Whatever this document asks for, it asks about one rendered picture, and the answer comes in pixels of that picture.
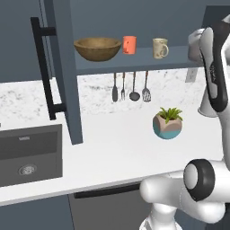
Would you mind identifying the black dishwasher handle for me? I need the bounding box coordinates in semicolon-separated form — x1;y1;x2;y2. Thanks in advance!
73;182;142;199

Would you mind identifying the grey dishwasher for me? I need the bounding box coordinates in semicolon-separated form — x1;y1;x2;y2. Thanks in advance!
67;181;157;230

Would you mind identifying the beige patterned mug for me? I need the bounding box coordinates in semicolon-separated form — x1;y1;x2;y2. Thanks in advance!
152;38;170;60

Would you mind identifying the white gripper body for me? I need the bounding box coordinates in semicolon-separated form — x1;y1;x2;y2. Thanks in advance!
197;85;219;119

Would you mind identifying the black cabinet door handle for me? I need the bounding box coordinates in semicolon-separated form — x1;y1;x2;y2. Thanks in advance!
30;16;67;121

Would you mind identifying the white wall outlet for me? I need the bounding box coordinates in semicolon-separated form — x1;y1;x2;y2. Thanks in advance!
184;67;199;84

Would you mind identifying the blue-grey wall cabinet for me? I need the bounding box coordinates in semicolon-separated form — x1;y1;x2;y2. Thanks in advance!
69;0;208;76

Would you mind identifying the dark grey sink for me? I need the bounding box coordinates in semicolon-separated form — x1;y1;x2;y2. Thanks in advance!
0;123;64;189

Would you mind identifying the hanging dark spatula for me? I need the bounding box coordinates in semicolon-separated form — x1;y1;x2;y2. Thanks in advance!
111;72;119;103

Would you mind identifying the orange cup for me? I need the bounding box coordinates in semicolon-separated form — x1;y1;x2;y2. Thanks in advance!
121;35;137;56

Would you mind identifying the hanging dark ladle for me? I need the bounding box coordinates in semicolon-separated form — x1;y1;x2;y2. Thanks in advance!
128;71;141;102

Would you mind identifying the brown wooden bowl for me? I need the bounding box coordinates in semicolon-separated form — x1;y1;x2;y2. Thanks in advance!
73;37;122;63

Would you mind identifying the hanging slotted turner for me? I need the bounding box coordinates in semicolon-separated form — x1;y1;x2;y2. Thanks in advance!
141;70;153;103

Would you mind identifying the closed blue-grey cabinet door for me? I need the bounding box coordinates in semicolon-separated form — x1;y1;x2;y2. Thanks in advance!
0;0;54;84

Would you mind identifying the open blue-grey cabinet door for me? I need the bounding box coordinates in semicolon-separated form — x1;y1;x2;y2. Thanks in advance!
44;0;84;146

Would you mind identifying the hanging dark fork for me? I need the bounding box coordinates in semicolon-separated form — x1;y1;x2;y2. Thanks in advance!
120;71;127;102

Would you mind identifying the potted green plant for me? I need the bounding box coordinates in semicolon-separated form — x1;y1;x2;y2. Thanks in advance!
152;106;184;141

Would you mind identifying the dark blue-grey cabinet door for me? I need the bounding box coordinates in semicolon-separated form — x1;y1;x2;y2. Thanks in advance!
201;4;230;30

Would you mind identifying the blue-grey base cabinet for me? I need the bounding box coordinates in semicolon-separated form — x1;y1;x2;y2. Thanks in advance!
0;194;75;230

